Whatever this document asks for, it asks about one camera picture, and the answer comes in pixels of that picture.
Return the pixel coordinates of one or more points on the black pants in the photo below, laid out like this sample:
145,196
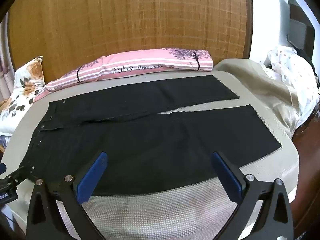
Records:
150,142

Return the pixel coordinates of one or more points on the patterned curtain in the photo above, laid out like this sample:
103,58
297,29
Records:
5,67

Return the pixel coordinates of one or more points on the white spotted quilt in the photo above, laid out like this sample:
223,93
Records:
287,65

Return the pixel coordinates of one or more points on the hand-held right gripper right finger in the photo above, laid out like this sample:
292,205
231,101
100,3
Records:
226,178

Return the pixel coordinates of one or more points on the beige blanket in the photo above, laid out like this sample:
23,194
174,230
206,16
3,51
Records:
262,85

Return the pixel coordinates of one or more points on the wooden headboard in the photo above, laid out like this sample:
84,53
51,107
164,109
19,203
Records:
125,17

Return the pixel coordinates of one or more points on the floral pillow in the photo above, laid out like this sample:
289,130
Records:
25,85

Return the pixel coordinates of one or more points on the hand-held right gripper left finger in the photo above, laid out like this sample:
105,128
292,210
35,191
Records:
92,178

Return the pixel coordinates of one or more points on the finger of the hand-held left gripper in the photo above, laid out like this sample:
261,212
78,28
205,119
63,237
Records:
21,173

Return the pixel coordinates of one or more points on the pink striped pillow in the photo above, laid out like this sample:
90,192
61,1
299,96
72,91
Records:
150,63

